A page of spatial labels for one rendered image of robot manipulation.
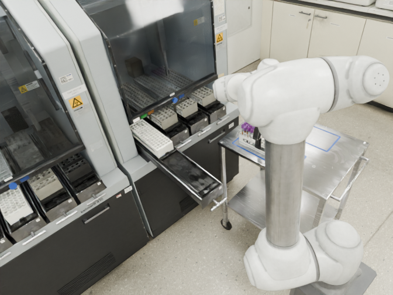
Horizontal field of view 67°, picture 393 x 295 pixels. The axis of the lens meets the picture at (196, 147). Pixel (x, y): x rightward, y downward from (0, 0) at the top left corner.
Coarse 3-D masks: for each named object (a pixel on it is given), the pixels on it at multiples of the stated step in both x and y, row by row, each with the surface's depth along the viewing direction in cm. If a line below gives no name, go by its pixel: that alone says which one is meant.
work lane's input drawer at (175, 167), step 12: (156, 156) 153; (168, 156) 153; (180, 156) 153; (168, 168) 145; (180, 168) 146; (192, 168) 146; (180, 180) 140; (192, 180) 140; (204, 180) 139; (216, 180) 136; (192, 192) 134; (204, 192) 132; (216, 192) 136; (204, 204) 134; (216, 204) 134
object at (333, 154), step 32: (320, 128) 156; (224, 160) 164; (256, 160) 143; (320, 160) 139; (352, 160) 137; (224, 192) 181; (256, 192) 196; (320, 192) 125; (224, 224) 205; (256, 224) 178
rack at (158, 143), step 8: (136, 128) 165; (144, 128) 164; (152, 128) 163; (136, 136) 165; (144, 136) 159; (152, 136) 158; (160, 136) 157; (144, 144) 159; (152, 144) 153; (160, 144) 152; (168, 144) 152; (160, 152) 150
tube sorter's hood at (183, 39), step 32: (96, 0) 131; (128, 0) 135; (160, 0) 140; (192, 0) 145; (128, 32) 127; (160, 32) 137; (192, 32) 150; (128, 64) 134; (160, 64) 146; (192, 64) 160; (128, 96) 142; (160, 96) 155
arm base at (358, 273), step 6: (360, 270) 110; (354, 276) 108; (312, 282) 108; (318, 282) 106; (324, 282) 104; (348, 282) 104; (318, 288) 107; (324, 288) 106; (330, 288) 104; (336, 288) 104; (342, 288) 105; (324, 294) 106; (330, 294) 104; (336, 294) 104; (342, 294) 104
